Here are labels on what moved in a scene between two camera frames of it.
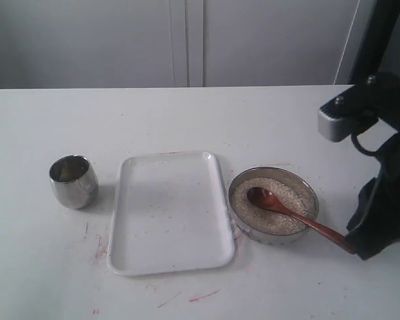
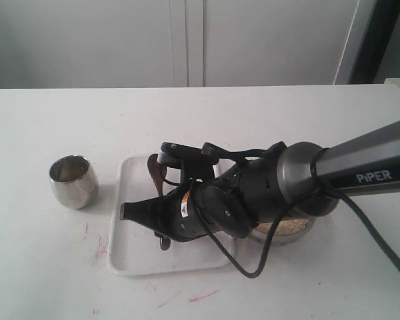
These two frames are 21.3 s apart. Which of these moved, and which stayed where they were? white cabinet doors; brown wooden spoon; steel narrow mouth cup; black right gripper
Moved: brown wooden spoon; black right gripper
Stayed: steel narrow mouth cup; white cabinet doors
